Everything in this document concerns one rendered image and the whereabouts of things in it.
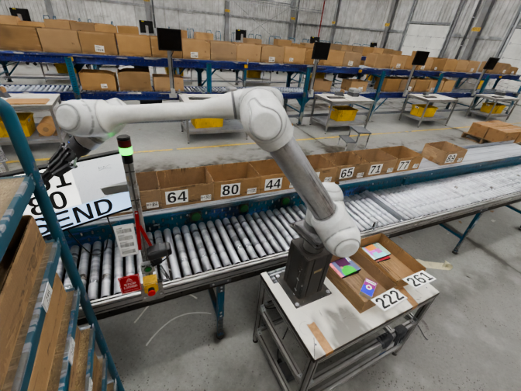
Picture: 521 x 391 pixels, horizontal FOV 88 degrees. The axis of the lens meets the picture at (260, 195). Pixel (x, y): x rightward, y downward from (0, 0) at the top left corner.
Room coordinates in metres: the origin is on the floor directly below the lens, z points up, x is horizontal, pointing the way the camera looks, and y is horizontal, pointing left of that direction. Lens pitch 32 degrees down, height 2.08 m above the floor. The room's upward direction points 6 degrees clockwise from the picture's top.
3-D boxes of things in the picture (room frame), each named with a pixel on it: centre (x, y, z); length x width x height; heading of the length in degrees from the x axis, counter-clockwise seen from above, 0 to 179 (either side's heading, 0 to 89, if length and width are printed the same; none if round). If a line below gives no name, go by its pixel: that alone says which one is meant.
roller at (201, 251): (1.40, 0.39, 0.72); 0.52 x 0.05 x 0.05; 27
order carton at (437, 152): (3.21, -2.19, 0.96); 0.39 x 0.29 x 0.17; 117
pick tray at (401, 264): (1.39, -0.91, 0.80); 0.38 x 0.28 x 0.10; 29
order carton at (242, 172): (1.98, 0.25, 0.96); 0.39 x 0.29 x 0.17; 117
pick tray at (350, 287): (1.21, -0.65, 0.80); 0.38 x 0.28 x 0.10; 32
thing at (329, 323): (1.19, -0.63, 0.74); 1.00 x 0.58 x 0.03; 120
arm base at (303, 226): (1.14, -0.34, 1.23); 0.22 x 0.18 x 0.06; 127
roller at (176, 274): (1.31, 0.56, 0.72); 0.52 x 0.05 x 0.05; 27
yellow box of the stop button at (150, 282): (0.97, 0.51, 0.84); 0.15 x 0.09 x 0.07; 117
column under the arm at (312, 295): (1.14, -0.32, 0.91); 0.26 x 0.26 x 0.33; 30
